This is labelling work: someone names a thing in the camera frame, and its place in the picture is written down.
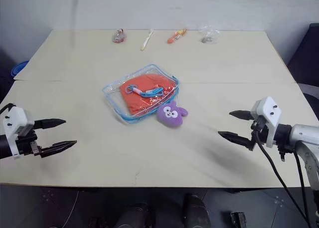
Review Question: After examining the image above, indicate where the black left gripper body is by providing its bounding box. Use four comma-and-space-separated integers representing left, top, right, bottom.
14, 129, 43, 159

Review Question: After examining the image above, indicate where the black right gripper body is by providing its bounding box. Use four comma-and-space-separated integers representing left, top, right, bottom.
248, 115, 270, 152

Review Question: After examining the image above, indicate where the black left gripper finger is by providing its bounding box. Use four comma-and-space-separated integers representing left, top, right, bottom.
39, 140, 78, 159
33, 118, 67, 130

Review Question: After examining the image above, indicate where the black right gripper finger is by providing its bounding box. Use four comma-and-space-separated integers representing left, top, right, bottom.
229, 110, 254, 121
217, 131, 251, 149

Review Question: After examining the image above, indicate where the clear blue-trimmed zip pouch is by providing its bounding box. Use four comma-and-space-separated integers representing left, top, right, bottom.
102, 63, 181, 125

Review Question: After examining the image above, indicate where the orange cloth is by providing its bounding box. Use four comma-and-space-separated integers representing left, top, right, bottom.
119, 73, 176, 117

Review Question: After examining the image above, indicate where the clear bag with grey item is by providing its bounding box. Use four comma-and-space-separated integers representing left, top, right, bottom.
198, 25, 221, 45

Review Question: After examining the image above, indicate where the blue plastic basin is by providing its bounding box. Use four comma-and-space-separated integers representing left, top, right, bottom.
10, 60, 29, 77

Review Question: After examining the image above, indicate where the purple plush toy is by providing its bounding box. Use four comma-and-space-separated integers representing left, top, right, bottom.
156, 100, 189, 129

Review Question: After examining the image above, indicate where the dark rounded shape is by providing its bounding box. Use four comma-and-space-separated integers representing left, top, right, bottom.
119, 202, 151, 228
183, 194, 210, 228

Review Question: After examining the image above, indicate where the orange packaged toothbrush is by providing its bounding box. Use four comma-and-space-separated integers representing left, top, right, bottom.
167, 28, 188, 44

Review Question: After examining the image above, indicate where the small red grey packet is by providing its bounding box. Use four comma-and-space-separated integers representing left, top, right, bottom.
112, 28, 127, 44

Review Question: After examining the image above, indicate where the white yellow toothbrush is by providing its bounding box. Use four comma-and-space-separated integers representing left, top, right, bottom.
140, 28, 155, 51

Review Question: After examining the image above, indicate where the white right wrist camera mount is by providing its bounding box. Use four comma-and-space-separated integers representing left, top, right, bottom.
251, 96, 283, 148

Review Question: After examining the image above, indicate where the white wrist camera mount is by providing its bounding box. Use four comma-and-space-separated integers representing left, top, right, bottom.
2, 106, 35, 160
251, 96, 283, 148

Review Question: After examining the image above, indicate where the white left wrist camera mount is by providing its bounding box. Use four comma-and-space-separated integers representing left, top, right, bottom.
2, 106, 35, 160

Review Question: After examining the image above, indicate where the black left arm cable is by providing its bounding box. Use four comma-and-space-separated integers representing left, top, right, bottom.
0, 103, 16, 114

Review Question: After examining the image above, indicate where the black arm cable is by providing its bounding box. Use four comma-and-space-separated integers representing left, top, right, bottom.
256, 128, 314, 228
293, 149, 311, 228
0, 103, 16, 114

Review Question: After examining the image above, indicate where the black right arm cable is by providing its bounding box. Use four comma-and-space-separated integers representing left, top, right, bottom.
256, 128, 314, 228
293, 149, 311, 228

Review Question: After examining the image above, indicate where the small black floor bracket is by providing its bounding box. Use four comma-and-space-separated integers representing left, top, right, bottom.
230, 211, 248, 228

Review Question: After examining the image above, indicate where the blue and pink cord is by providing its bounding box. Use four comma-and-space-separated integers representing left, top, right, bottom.
125, 84, 165, 98

